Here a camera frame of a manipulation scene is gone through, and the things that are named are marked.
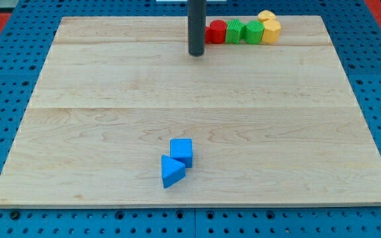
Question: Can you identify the blue cube block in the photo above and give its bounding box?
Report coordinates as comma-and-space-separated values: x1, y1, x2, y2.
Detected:
170, 138, 193, 168

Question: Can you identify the blue triangular prism block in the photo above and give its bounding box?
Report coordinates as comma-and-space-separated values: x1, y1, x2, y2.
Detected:
161, 155, 185, 188

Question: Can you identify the light wooden board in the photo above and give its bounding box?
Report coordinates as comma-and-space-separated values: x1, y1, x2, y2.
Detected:
0, 16, 381, 209

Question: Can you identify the red block behind rod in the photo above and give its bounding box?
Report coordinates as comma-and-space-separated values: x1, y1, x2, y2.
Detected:
205, 26, 211, 44

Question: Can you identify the red cylinder block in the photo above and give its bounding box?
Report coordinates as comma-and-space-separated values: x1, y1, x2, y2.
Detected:
210, 20, 228, 44

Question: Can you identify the green star block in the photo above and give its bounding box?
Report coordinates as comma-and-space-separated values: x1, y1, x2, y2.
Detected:
225, 19, 246, 44

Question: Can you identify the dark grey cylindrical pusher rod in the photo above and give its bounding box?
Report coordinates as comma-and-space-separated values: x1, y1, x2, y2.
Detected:
187, 0, 206, 57

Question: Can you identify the green cylinder block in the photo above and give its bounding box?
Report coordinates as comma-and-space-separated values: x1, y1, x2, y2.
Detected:
244, 20, 264, 44

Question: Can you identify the yellow hexagon block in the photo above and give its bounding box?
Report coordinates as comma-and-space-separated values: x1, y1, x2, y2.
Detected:
261, 19, 281, 44

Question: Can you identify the yellow rounded block behind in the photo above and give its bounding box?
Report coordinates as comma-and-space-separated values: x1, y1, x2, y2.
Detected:
257, 10, 276, 22

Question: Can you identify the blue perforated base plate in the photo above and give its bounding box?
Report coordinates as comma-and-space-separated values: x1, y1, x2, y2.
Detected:
0, 0, 381, 237

